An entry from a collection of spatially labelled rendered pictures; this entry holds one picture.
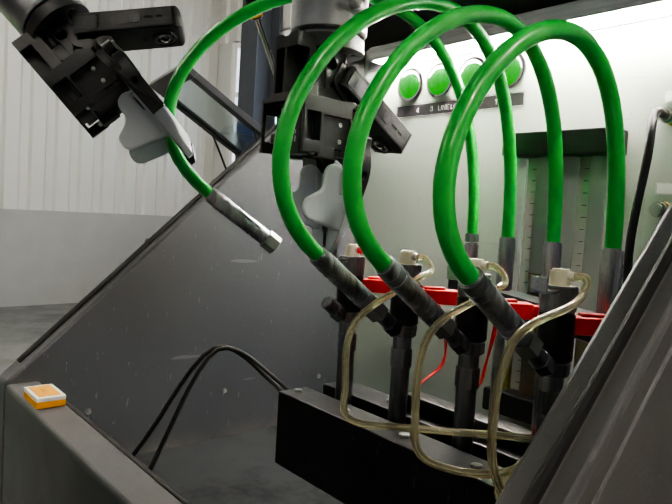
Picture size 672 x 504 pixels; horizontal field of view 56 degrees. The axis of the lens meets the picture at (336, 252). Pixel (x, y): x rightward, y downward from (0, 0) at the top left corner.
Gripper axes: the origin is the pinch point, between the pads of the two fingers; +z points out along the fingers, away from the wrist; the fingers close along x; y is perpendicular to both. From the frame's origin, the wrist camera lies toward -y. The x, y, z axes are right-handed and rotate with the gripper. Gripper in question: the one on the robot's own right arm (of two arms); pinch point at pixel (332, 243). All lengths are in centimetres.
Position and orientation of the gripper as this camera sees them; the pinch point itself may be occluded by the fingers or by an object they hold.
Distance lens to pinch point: 65.0
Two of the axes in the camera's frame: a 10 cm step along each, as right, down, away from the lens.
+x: 6.4, 0.9, -7.6
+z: -0.6, 10.0, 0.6
